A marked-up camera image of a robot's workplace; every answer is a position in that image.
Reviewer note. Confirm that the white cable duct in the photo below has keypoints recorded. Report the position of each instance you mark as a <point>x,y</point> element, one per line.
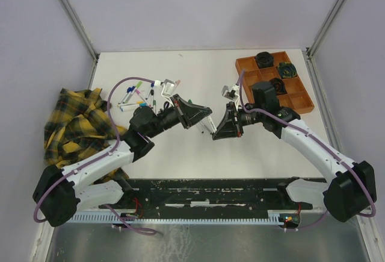
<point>108,217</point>

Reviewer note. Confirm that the orange compartment tray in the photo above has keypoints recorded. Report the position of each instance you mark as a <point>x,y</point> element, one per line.
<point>297,97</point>

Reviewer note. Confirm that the left aluminium frame post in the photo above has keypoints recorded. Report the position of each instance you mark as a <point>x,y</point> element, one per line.
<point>79,28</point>

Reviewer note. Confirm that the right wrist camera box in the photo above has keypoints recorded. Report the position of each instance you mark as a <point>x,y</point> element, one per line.
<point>232,93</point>

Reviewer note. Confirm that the black marker pen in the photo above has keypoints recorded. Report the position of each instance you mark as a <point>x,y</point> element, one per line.
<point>201,128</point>

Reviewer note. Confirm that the yellow plaid cloth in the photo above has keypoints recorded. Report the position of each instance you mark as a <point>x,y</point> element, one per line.
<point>78,128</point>

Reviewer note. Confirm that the right aluminium frame post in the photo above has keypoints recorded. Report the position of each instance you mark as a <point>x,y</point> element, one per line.
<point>325,27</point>

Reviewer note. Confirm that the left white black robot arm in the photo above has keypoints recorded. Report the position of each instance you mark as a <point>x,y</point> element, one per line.
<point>61,193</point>

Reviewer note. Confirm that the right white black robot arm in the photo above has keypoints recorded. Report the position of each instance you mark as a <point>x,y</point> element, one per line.
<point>349,188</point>

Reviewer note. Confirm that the yellow capped highlighter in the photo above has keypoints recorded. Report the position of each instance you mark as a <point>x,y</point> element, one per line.
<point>130,103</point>

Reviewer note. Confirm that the pastel purple highlighter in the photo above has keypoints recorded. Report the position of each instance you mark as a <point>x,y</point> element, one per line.
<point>212,125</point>

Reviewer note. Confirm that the aluminium frame post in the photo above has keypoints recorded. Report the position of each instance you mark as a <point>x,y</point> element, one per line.
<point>79,28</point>
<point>325,27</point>

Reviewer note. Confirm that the black orange rolled sock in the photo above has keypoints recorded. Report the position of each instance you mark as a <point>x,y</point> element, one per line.
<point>279,86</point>

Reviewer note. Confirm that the black rolled sock top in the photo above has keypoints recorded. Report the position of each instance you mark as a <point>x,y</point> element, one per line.
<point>264,60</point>

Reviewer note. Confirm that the green blue rolled sock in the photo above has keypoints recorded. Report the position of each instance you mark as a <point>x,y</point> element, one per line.
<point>287,70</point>

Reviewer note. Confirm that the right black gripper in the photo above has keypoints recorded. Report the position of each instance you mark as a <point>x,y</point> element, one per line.
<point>228,129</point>

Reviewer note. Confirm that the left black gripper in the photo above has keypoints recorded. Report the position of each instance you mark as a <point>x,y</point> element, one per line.
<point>189,114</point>

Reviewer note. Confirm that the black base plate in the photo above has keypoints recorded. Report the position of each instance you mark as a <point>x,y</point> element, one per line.
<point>201,198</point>

